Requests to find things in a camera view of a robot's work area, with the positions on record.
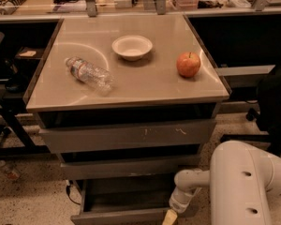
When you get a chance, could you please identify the red apple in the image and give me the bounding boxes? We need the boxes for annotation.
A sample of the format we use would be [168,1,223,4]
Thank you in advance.
[176,52,201,78]

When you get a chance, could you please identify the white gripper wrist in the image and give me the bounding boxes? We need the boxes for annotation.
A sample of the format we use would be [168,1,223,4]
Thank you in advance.
[162,187,200,225]

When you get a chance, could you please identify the black power cable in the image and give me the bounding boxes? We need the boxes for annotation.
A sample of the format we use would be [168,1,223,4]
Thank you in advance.
[65,185,82,206]

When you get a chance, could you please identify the grey drawer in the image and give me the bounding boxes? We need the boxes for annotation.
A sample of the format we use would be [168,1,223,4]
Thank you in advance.
[71,173,174,225]
[61,155,200,180]
[40,119,216,154]

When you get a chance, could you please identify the grey middle drawer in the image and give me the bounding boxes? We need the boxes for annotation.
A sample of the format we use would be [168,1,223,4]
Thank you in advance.
[61,155,200,180]

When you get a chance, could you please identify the black table frame left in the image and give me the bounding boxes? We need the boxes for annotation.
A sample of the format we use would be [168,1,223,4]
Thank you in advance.
[0,31,51,171]

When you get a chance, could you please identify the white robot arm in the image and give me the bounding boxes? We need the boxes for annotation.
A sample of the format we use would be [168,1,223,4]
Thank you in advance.
[162,141,281,225]

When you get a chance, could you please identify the grey top drawer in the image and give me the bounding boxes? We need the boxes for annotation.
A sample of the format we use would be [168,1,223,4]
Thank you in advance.
[40,119,216,154]

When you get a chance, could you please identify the grey bottom drawer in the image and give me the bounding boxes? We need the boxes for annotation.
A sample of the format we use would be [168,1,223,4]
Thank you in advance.
[71,173,174,225]

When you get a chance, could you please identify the clear plastic water bottle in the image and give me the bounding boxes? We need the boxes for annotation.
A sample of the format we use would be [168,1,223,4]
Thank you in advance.
[65,56,113,93]

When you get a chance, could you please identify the grey drawer cabinet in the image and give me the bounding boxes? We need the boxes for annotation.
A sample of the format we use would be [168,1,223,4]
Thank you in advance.
[22,13,232,186]

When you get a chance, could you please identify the small bottle on floor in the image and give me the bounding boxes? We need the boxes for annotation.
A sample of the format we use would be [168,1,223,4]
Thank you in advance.
[0,160,21,180]

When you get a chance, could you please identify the black office chair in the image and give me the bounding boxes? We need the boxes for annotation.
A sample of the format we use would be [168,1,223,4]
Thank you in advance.
[220,64,281,157]

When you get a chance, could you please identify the white paper bowl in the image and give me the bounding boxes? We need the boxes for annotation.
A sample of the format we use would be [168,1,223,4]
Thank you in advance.
[111,36,153,61]

